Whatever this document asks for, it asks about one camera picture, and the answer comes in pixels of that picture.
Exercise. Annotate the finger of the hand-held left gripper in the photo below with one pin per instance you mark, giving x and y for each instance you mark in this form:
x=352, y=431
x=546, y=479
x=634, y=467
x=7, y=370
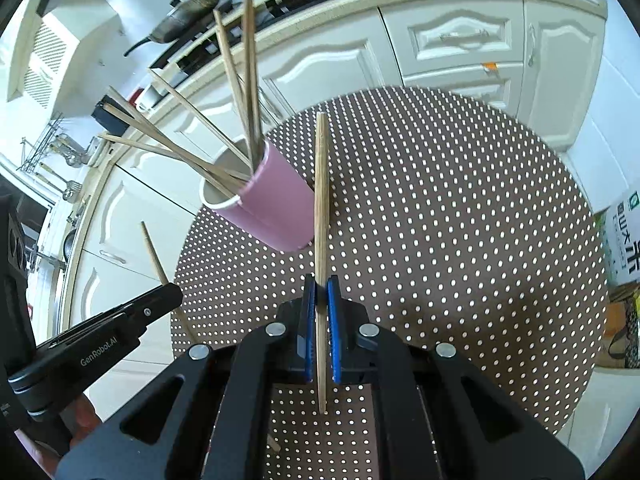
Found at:
x=155, y=302

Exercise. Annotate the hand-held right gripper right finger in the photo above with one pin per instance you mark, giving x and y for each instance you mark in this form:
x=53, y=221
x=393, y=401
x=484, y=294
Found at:
x=334, y=330

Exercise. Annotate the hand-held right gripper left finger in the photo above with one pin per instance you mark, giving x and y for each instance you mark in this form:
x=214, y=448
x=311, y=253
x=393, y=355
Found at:
x=310, y=330

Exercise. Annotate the wooden chopstick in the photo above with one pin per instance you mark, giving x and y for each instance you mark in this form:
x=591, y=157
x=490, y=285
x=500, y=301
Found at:
x=155, y=255
x=321, y=210

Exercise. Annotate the pink cup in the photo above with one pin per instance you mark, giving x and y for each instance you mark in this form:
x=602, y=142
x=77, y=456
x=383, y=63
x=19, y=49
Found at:
x=270, y=200

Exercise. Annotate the bundle of chopsticks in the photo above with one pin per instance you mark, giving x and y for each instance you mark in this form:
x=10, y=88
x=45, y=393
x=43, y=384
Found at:
x=249, y=85

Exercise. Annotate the person's left hand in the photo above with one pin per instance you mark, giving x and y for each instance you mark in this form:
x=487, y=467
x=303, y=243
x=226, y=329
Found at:
x=82, y=417

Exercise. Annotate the hanging steel spatula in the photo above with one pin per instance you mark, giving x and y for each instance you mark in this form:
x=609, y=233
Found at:
x=71, y=191

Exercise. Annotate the brown polka-dot tablecloth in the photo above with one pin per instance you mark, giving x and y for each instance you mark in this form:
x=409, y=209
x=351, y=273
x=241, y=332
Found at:
x=450, y=210

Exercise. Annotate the hanging steel ladle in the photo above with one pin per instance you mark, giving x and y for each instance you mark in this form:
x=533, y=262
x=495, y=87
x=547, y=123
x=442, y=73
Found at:
x=70, y=158

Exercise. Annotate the black kettle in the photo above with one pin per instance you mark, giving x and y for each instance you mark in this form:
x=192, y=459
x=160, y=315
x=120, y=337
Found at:
x=107, y=117

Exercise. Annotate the white mug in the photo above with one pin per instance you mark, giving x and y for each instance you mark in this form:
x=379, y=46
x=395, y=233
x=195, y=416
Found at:
x=147, y=97

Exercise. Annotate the yellow printed bag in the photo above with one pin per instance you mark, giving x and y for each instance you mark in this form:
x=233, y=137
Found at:
x=625, y=330

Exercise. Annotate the steel wok with lid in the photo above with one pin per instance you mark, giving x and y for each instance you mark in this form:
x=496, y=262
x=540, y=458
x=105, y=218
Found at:
x=190, y=12

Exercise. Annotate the orange drawer tag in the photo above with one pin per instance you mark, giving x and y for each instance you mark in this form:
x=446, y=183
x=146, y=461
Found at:
x=491, y=66

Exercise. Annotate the steel wall utensil rack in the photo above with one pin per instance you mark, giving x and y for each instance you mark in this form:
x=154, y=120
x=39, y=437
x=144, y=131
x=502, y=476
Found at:
x=45, y=145

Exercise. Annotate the small cream lattice wall cabinet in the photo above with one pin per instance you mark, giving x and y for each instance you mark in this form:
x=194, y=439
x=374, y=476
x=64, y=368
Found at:
x=45, y=60

